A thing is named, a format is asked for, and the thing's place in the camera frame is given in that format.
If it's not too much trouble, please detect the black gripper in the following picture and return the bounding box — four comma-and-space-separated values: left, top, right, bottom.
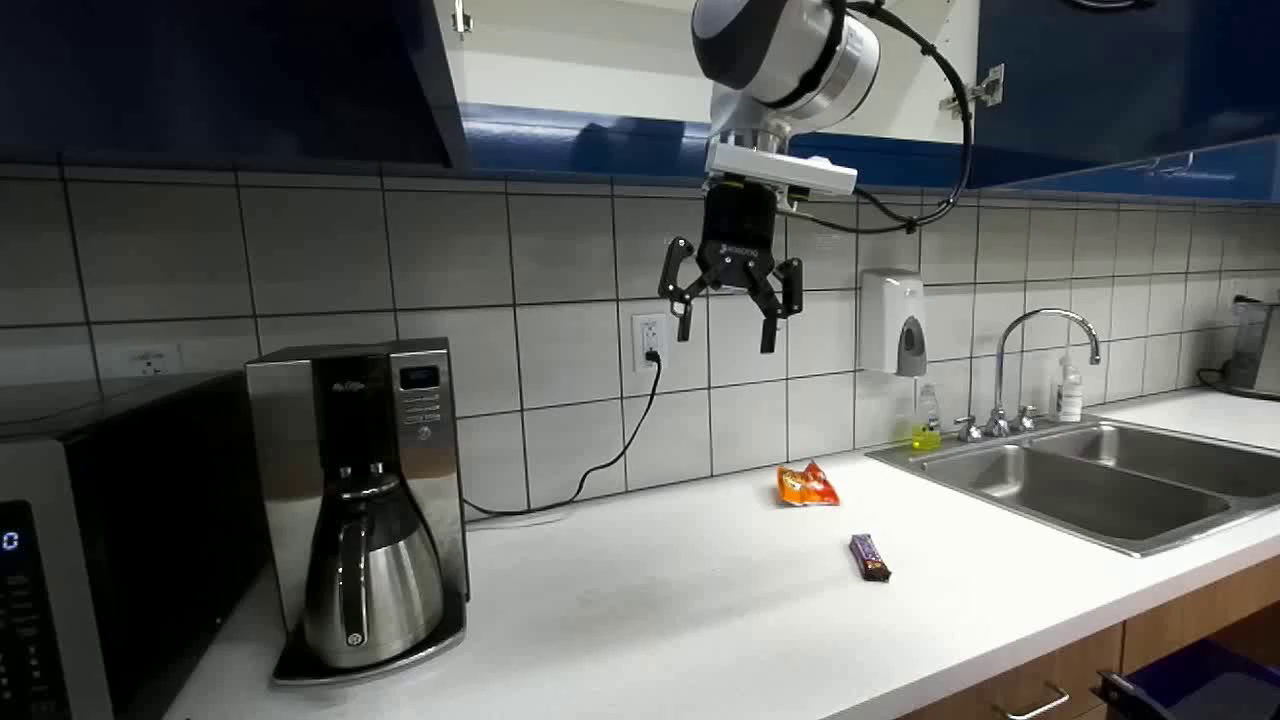
654, 176, 802, 352

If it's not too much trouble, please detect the brown chocolate bar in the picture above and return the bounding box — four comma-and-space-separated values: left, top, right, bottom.
847, 532, 892, 583

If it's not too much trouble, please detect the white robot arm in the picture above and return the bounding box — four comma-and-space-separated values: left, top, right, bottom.
654, 0, 879, 352

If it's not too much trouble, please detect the blue upper cabinet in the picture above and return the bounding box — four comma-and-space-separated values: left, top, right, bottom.
977, 0, 1280, 193

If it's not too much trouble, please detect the white soap dispenser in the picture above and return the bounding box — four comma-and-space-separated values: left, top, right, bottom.
858, 272, 928, 377

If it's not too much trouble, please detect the orange snack packet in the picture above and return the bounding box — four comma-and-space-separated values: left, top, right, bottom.
777, 465, 840, 509

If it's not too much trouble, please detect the yellow dish soap bottle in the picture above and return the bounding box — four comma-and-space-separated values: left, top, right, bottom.
903, 379, 944, 457

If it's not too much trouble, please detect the chrome sink faucet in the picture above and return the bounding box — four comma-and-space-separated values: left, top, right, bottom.
956, 310, 1103, 443

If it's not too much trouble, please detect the steel coffee maker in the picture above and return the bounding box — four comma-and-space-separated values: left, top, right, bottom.
244, 336, 470, 685

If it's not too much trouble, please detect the stainless steel double sink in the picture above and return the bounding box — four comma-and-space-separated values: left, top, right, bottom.
886, 420, 1280, 557

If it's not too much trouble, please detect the black microwave oven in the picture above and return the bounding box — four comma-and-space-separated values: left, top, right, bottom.
0, 373, 269, 720

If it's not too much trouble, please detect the white wall outlet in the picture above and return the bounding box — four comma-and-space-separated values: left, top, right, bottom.
631, 316, 670, 364

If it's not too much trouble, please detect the black power cord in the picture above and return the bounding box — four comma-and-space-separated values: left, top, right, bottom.
458, 348, 668, 525

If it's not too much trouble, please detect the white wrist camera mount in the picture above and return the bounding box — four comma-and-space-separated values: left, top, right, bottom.
703, 146, 858, 198

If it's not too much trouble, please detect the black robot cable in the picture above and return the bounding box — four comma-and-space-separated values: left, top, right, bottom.
779, 0, 981, 242

